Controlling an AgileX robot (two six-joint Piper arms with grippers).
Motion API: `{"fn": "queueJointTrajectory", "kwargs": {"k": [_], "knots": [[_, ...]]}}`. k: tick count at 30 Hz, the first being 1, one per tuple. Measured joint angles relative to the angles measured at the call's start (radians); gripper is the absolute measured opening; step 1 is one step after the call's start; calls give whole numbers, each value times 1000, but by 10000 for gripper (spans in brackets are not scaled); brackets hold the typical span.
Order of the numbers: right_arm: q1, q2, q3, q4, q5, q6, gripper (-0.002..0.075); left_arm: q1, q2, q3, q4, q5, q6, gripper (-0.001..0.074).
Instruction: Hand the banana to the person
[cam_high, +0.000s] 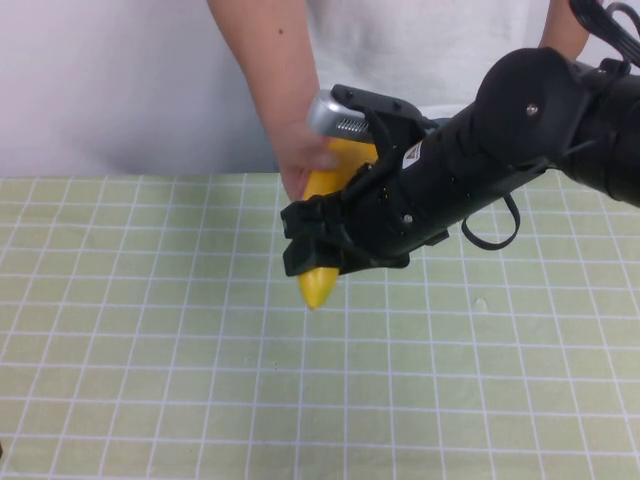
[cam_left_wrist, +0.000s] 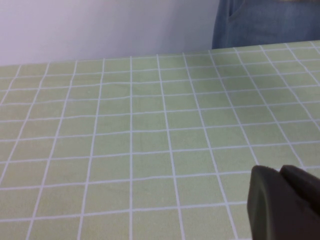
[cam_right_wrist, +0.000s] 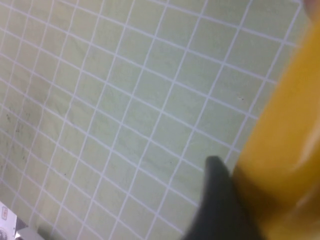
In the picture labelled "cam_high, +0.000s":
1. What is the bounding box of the yellow banana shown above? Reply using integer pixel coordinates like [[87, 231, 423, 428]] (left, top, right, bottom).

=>
[[297, 138, 381, 312]]

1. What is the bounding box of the green checked tablecloth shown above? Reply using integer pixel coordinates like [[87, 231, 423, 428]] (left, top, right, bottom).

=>
[[0, 172, 640, 480]]

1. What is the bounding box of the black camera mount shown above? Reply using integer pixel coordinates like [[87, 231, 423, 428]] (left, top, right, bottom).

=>
[[331, 83, 435, 166]]

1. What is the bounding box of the white t-shirt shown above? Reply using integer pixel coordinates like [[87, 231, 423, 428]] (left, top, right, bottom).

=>
[[303, 0, 552, 122]]

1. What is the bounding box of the thick black cable bundle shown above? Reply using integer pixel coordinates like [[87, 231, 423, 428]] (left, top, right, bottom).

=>
[[568, 0, 640, 77]]

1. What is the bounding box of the thin black cable loop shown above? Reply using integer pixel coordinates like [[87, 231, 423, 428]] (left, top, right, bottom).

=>
[[461, 192, 522, 251]]

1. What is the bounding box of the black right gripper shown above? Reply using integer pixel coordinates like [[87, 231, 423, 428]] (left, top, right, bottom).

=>
[[279, 130, 451, 277]]

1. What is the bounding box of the person's right hand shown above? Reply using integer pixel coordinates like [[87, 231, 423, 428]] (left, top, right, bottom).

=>
[[273, 121, 342, 202]]

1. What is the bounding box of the person's right forearm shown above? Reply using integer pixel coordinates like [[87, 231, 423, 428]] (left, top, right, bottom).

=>
[[209, 0, 322, 147]]

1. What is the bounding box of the person's left forearm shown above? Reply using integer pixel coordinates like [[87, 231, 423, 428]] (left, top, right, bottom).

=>
[[538, 0, 590, 61]]

